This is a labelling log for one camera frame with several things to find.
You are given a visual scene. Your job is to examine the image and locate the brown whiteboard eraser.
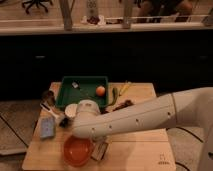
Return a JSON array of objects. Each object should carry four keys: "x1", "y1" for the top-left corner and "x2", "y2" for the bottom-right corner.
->
[{"x1": 91, "y1": 142, "x2": 108, "y2": 161}]

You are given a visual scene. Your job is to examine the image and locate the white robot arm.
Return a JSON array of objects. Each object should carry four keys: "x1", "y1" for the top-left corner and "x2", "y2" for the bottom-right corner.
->
[{"x1": 72, "y1": 87, "x2": 213, "y2": 171}]

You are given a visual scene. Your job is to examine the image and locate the red plastic bowl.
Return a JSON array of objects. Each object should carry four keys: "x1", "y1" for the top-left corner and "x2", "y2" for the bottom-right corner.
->
[{"x1": 62, "y1": 135, "x2": 94, "y2": 167}]

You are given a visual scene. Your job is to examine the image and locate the small black object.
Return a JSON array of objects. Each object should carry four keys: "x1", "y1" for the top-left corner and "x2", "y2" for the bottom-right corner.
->
[{"x1": 59, "y1": 118, "x2": 71, "y2": 128}]

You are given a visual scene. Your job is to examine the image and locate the white cup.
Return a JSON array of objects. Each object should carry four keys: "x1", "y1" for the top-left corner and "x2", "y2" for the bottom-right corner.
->
[{"x1": 65, "y1": 104, "x2": 77, "y2": 119}]

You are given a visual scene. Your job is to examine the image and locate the brown dried food pile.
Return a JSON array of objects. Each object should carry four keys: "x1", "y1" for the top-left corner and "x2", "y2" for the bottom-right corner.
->
[{"x1": 113, "y1": 100, "x2": 134, "y2": 111}]

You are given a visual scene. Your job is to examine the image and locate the orange fruit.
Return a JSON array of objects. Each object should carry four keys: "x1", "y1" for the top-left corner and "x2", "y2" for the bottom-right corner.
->
[{"x1": 96, "y1": 86, "x2": 106, "y2": 97}]

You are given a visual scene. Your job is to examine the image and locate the green chili pepper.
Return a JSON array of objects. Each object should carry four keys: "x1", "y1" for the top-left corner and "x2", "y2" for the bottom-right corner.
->
[{"x1": 108, "y1": 87, "x2": 118, "y2": 106}]

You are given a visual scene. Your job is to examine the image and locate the blue sponge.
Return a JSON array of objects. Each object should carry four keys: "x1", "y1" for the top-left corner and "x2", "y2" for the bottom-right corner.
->
[{"x1": 40, "y1": 117, "x2": 55, "y2": 139}]

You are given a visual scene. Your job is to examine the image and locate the green plastic tray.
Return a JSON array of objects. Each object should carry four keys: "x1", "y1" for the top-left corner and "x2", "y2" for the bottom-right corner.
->
[{"x1": 56, "y1": 76, "x2": 108, "y2": 110}]

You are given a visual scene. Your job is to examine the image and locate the small metal clip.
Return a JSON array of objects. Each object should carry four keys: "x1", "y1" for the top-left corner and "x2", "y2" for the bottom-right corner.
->
[{"x1": 72, "y1": 82, "x2": 79, "y2": 89}]

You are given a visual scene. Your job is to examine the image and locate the black office chair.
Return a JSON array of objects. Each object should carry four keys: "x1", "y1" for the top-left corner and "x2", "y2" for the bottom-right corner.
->
[{"x1": 22, "y1": 0, "x2": 53, "y2": 14}]

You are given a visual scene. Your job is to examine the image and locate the black cable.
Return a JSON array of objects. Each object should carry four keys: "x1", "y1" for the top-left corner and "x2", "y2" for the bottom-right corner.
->
[{"x1": 181, "y1": 125, "x2": 213, "y2": 144}]

